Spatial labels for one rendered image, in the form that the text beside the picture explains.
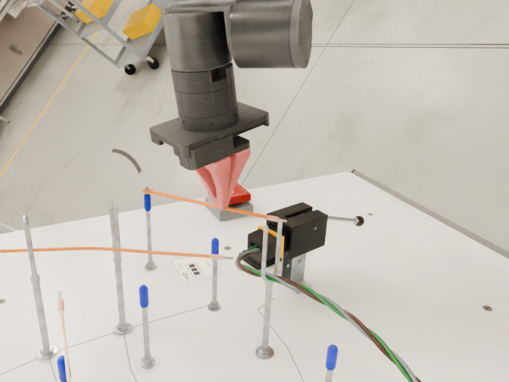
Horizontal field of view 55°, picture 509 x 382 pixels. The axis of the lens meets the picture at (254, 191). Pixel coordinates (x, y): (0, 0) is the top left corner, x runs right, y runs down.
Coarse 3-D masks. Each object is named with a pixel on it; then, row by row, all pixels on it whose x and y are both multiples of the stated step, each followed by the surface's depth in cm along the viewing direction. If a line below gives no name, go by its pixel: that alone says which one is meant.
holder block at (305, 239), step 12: (300, 204) 57; (276, 216) 54; (288, 216) 55; (300, 216) 55; (312, 216) 55; (324, 216) 55; (288, 228) 52; (300, 228) 53; (312, 228) 54; (324, 228) 56; (288, 240) 53; (300, 240) 54; (312, 240) 55; (324, 240) 56; (288, 252) 53; (300, 252) 54
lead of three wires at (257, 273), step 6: (252, 246) 52; (246, 252) 50; (252, 252) 52; (240, 258) 49; (240, 264) 47; (240, 270) 47; (246, 270) 46; (252, 270) 45; (258, 270) 45; (258, 276) 44; (270, 276) 43
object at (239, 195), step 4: (236, 184) 76; (236, 188) 75; (240, 188) 75; (236, 192) 73; (240, 192) 73; (244, 192) 73; (232, 196) 72; (236, 196) 72; (240, 196) 72; (244, 196) 73; (248, 196) 73; (232, 200) 72; (236, 200) 72; (240, 200) 73; (244, 200) 73; (248, 200) 73; (232, 204) 72; (236, 204) 74
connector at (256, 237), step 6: (270, 228) 54; (276, 228) 54; (252, 234) 53; (258, 234) 53; (270, 234) 53; (282, 234) 53; (252, 240) 52; (258, 240) 52; (270, 240) 52; (258, 246) 52; (270, 246) 51; (258, 252) 52; (270, 252) 52; (270, 258) 52
